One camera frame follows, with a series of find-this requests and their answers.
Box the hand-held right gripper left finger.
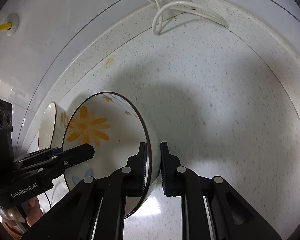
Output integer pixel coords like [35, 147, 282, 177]
[20, 142, 148, 240]

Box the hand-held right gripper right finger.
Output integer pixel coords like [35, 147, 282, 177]
[159, 142, 282, 240]

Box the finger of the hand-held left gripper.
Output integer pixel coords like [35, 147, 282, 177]
[43, 143, 95, 179]
[13, 148, 63, 167]

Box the white bowl with dark rim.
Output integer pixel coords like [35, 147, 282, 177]
[38, 102, 72, 153]

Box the orange flower bowl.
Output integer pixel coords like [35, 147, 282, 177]
[62, 92, 163, 218]

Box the person's left hand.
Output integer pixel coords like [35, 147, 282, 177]
[0, 196, 44, 231]

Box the white wall pipe cover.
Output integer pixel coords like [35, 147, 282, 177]
[4, 14, 20, 37]

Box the white plug and cable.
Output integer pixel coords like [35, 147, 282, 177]
[139, 0, 227, 36]

